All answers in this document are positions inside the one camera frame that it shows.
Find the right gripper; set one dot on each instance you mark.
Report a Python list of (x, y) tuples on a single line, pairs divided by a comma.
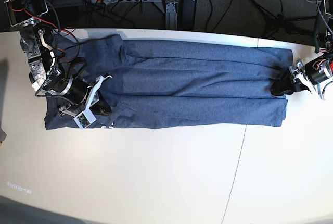
[(78, 92)]

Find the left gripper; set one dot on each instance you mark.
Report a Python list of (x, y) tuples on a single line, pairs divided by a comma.
[(301, 77)]

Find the blue heathered T-shirt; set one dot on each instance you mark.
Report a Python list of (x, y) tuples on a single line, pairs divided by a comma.
[(160, 84)]

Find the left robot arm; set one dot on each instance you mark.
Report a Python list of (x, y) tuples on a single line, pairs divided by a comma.
[(324, 48)]

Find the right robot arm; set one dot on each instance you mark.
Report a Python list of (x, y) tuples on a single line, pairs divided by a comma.
[(51, 75)]

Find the black tripod stand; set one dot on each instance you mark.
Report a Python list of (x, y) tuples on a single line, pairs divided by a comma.
[(273, 23)]

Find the grey object at table edge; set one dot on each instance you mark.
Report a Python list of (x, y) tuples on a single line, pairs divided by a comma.
[(3, 136)]

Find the white label sticker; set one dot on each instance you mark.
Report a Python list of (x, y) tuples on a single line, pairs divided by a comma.
[(19, 188)]

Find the black power adapter brick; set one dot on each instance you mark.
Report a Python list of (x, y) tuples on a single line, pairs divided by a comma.
[(186, 15)]

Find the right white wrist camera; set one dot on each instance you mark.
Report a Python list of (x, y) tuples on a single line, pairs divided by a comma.
[(84, 119)]

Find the aluminium frame post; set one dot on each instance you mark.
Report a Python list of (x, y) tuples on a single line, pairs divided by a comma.
[(171, 14)]

